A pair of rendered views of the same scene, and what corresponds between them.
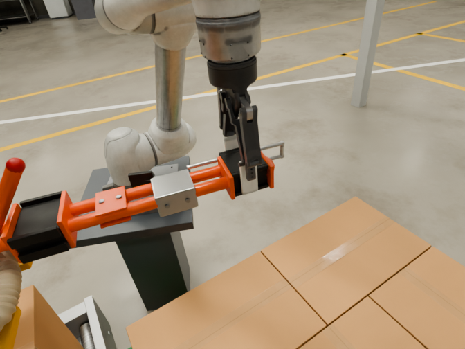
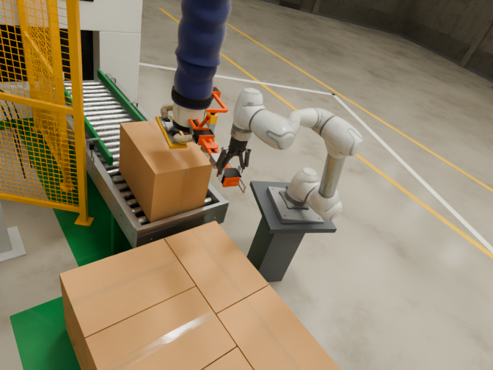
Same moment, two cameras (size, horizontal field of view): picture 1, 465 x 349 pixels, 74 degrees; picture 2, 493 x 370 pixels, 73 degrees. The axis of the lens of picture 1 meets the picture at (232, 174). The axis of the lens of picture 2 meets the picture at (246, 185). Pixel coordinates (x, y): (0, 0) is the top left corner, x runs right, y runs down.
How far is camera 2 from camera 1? 1.34 m
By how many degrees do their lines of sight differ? 55
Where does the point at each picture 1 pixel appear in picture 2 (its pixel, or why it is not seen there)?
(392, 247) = not seen: outside the picture
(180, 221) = (270, 224)
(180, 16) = (331, 141)
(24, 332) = (194, 164)
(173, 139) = (315, 197)
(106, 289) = not seen: hidden behind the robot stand
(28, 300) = (206, 164)
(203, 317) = (220, 251)
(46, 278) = not seen: hidden behind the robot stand
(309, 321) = (218, 304)
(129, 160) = (296, 183)
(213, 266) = (285, 297)
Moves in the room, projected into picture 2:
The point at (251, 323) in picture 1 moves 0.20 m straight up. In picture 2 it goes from (216, 273) to (224, 251)
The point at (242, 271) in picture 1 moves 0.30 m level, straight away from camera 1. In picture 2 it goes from (252, 272) to (296, 273)
